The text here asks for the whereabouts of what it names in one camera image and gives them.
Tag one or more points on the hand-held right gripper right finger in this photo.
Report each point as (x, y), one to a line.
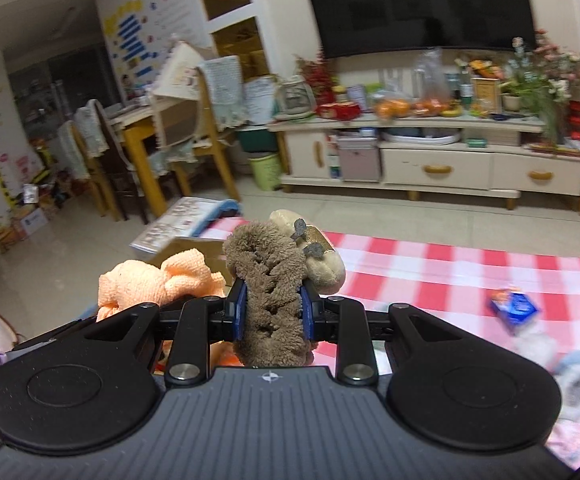
(306, 310)

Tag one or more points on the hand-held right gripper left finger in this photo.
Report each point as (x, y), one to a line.
(237, 310)

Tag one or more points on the brown fluffy cloth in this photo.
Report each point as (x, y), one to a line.
(270, 280)

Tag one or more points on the cardboard box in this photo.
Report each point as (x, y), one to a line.
(195, 246)

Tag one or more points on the beige plush toy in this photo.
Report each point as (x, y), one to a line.
(327, 270)

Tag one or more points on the orange towel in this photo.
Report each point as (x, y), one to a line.
(140, 285)

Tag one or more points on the red white checkered tablecloth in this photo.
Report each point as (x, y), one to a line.
(419, 270)

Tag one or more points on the light green waste bin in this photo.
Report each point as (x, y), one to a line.
(266, 172)

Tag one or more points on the pink storage box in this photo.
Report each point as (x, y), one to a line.
(360, 161)

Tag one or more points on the dark green bucket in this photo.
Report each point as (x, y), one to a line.
(257, 140)

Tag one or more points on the cream TV cabinet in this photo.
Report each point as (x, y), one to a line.
(439, 167)

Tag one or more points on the dark wooden chair with cover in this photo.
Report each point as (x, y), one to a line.
(105, 160)

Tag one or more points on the red gift box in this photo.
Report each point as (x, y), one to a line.
(337, 111)

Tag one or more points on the yellow wooden table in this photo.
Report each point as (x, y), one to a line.
(140, 130)

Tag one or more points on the blue tissue packet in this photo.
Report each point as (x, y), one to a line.
(512, 307)

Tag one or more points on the white basin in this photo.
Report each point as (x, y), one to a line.
(419, 136)

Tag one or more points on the glass kitchen appliance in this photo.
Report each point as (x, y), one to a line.
(295, 97)

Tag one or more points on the wooden chair with lace cover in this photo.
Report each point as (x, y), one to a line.
(220, 95)

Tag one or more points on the bag of oranges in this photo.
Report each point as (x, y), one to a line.
(393, 108)

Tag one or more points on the red berry bouquet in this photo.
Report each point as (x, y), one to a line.
(317, 77)

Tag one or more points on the small green box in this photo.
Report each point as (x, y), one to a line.
(475, 142)

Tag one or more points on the cream scalloped cloth cover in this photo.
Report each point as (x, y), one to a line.
(185, 70)

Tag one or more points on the bananas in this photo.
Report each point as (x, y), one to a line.
(450, 111)

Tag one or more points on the tall clear plastic bag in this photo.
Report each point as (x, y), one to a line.
(432, 85)

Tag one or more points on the light blue fluffy cloth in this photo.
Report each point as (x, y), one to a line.
(577, 385)

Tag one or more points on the green potted plant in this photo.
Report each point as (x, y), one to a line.
(529, 92)

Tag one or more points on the black television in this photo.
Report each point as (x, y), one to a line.
(409, 0)

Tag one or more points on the red decor stand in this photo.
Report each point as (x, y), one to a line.
(578, 120)

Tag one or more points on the pink artificial flowers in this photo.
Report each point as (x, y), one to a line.
(564, 65)

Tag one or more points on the gold picture frame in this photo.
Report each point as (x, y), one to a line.
(486, 94)

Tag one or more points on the colourful wall chart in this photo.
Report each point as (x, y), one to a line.
(145, 25)

